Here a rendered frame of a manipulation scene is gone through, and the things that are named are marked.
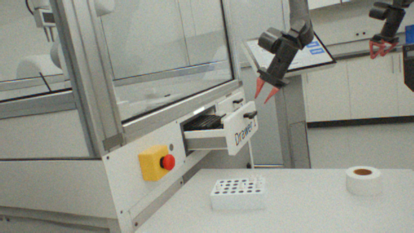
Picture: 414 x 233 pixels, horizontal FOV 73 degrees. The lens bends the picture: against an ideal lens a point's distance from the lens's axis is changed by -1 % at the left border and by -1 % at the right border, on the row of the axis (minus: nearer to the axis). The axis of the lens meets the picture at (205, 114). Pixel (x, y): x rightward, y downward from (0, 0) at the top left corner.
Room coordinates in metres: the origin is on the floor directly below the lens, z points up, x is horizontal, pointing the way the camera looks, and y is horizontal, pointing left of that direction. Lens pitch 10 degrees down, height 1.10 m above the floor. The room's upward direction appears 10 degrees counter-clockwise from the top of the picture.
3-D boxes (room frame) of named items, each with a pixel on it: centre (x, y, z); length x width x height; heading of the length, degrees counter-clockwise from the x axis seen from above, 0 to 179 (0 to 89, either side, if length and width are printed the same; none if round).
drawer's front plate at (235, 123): (0.92, -0.12, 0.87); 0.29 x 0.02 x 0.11; 154
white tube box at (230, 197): (0.63, -0.05, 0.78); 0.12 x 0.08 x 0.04; 73
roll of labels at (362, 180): (0.58, -0.32, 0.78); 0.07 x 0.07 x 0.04
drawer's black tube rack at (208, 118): (1.01, 0.06, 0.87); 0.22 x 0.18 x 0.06; 64
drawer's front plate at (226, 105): (1.27, -0.13, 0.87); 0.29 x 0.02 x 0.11; 154
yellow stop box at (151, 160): (0.68, 0.14, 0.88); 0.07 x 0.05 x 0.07; 154
